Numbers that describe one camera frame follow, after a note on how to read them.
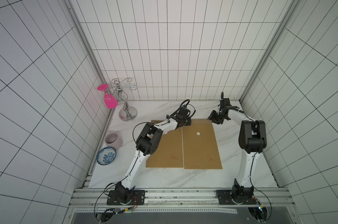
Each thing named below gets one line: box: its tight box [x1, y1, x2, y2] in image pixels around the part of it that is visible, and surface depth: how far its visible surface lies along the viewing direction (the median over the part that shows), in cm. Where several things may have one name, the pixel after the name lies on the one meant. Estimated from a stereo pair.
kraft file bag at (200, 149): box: [181, 118, 223, 170], surface depth 94 cm
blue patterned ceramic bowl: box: [96, 146, 117, 166], surface depth 89 cm
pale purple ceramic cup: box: [104, 131, 124, 150], surface depth 92 cm
